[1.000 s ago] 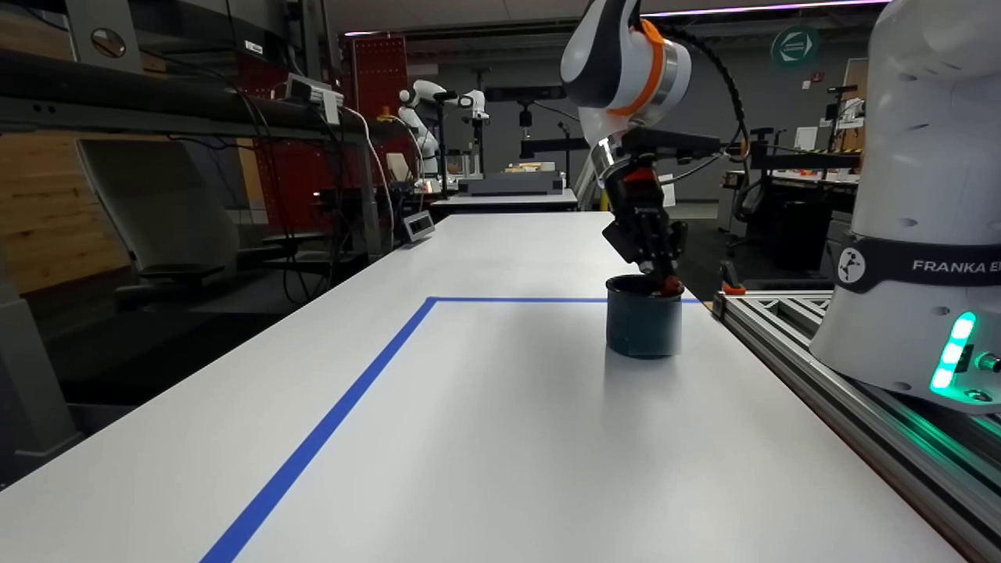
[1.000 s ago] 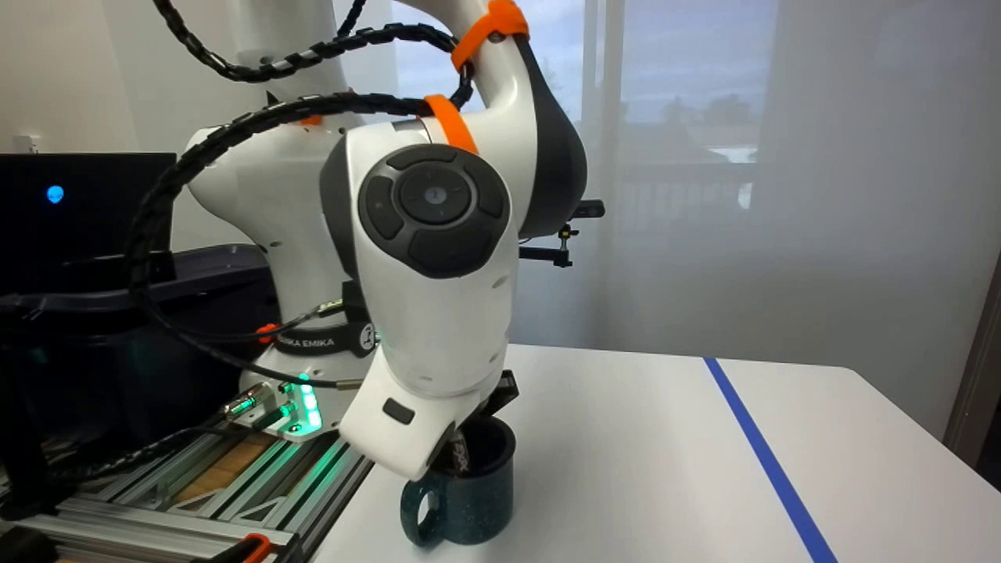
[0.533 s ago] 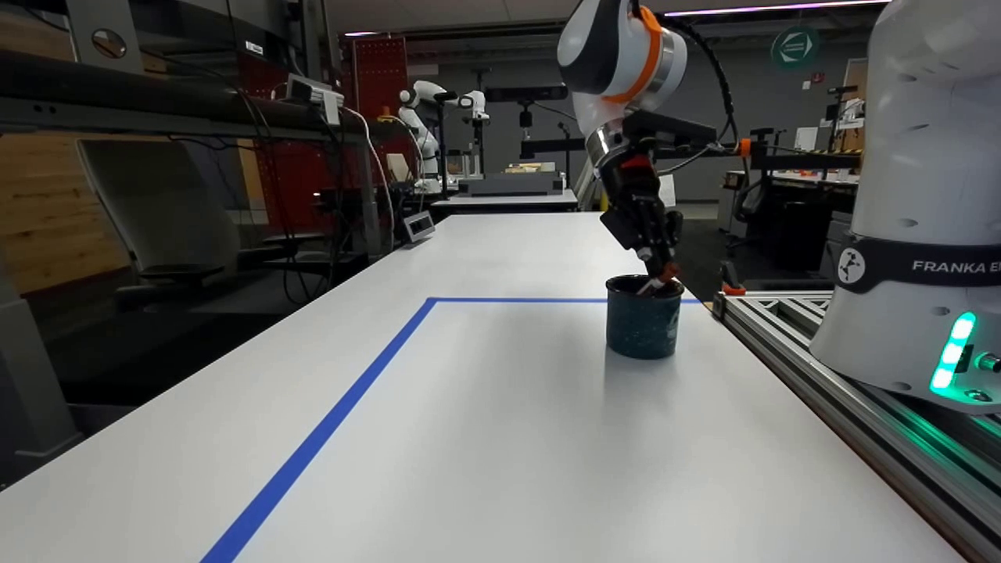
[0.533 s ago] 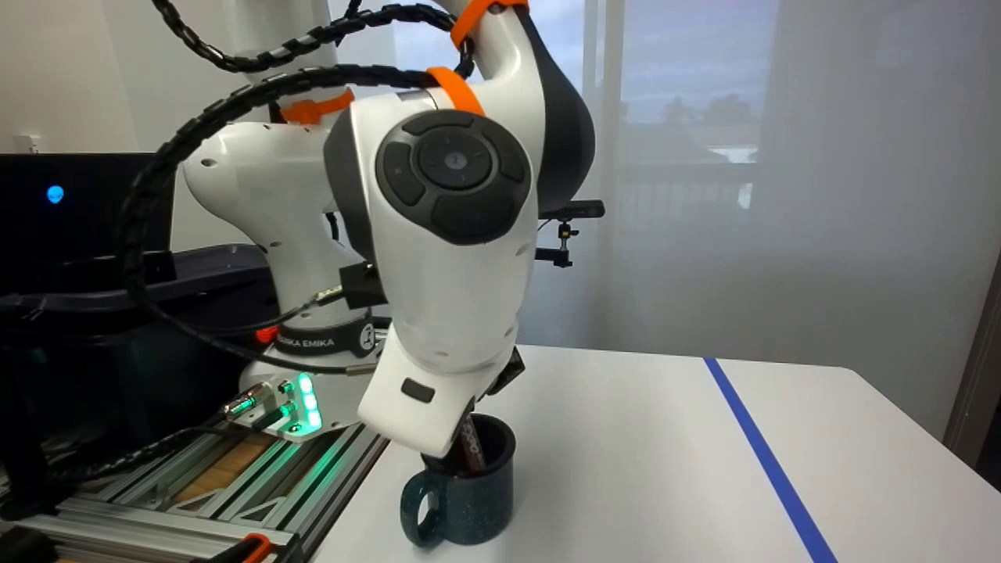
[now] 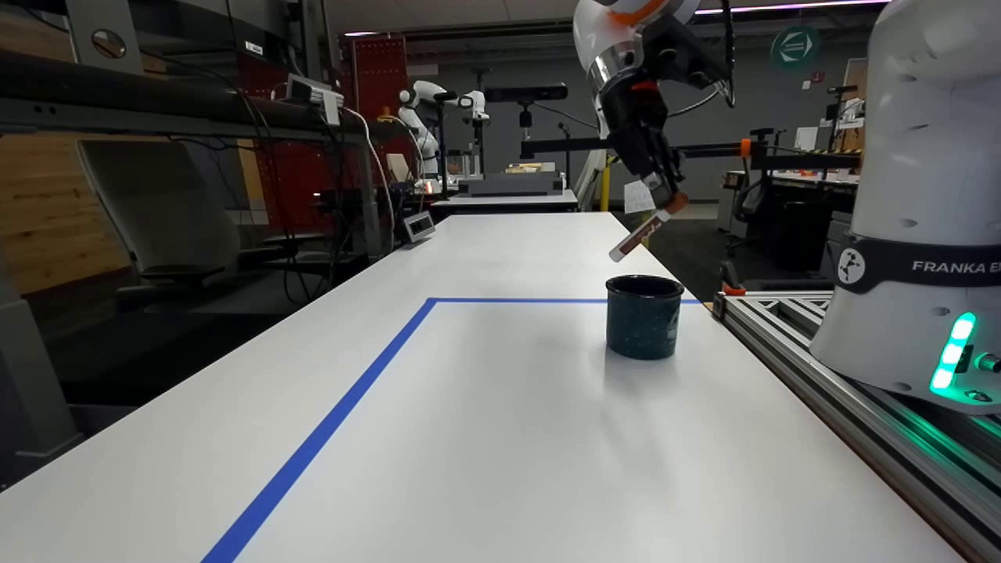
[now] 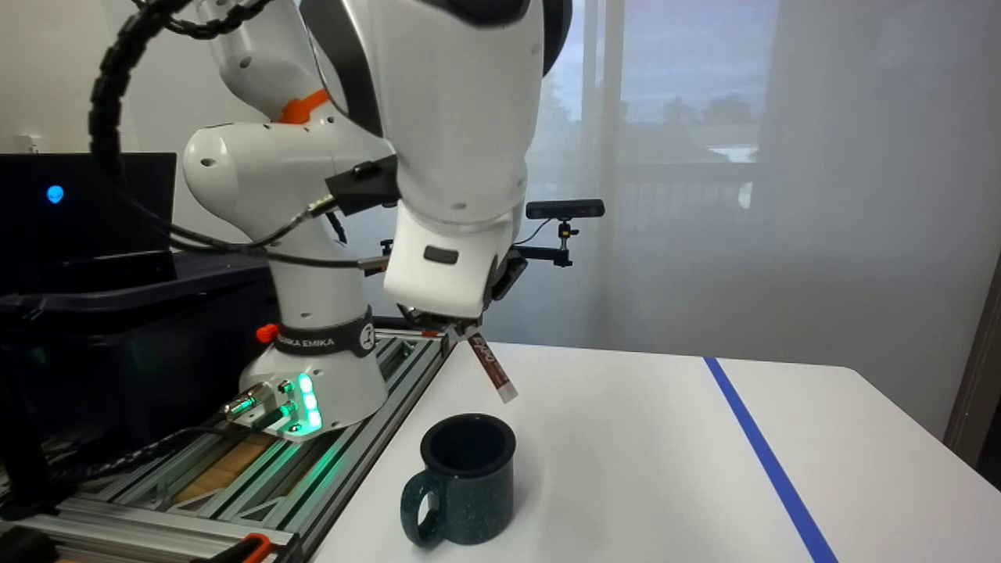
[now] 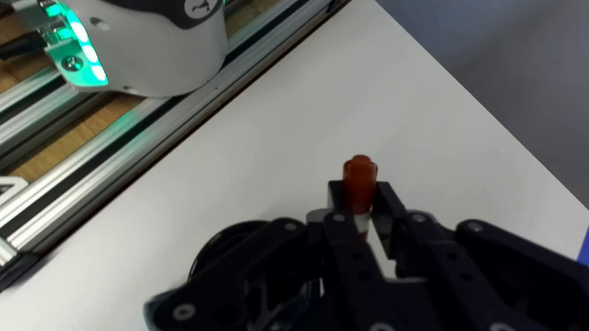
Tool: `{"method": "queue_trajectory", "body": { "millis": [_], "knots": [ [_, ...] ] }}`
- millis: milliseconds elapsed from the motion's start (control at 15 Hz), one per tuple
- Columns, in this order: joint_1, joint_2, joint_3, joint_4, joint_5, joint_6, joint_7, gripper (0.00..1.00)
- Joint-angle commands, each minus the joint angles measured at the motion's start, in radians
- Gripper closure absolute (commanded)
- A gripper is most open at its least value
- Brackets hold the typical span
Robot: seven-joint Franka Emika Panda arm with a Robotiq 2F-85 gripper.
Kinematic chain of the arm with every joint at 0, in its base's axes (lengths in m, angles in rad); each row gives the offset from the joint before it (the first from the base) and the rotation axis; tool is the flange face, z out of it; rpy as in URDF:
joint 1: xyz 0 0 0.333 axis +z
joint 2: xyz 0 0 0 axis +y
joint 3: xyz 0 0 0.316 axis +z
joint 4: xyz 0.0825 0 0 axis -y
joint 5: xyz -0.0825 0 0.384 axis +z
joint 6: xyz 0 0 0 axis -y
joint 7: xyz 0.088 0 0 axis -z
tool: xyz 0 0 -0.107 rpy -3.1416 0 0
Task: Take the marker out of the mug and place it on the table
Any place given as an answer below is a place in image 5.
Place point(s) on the red tool cabinet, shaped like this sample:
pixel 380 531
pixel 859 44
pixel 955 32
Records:
pixel 375 81

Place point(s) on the black boom bar orange clamps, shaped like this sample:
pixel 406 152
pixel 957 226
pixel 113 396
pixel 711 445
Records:
pixel 769 147

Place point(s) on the black equipment cart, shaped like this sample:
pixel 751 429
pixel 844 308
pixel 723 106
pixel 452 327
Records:
pixel 791 222

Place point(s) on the white power strip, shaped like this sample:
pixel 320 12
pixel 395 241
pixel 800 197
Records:
pixel 318 95

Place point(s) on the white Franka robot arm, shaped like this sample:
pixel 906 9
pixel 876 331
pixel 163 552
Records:
pixel 927 157

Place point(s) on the black shelf beam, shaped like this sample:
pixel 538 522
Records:
pixel 156 106

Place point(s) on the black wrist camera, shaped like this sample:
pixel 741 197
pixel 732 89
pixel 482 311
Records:
pixel 689 58

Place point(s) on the wooden panel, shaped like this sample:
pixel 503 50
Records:
pixel 51 221

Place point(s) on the white paper sign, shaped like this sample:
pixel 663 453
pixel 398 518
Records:
pixel 637 197

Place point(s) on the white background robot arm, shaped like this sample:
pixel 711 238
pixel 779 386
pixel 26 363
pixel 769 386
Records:
pixel 423 128

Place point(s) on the yellow post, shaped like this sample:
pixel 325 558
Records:
pixel 605 193

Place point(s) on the small grey display device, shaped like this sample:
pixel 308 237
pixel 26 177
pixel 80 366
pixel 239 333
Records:
pixel 416 226

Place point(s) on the orange red clamp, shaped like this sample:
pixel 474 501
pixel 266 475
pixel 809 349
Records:
pixel 732 288

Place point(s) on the white background table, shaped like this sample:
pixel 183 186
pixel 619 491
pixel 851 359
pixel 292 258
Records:
pixel 503 197

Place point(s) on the red brown marker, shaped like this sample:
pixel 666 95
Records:
pixel 639 237

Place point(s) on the grey machine housing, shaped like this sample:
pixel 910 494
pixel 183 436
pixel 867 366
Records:
pixel 33 386

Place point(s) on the black camera bar on stand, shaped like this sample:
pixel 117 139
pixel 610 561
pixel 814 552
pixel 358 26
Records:
pixel 527 91

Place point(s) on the aluminium rail frame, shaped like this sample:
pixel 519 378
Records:
pixel 833 386

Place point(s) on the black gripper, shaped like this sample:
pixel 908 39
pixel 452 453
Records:
pixel 637 106

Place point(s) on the green round sign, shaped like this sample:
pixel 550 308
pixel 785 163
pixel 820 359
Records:
pixel 796 48

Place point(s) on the dark blue mug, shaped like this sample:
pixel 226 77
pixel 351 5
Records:
pixel 643 323

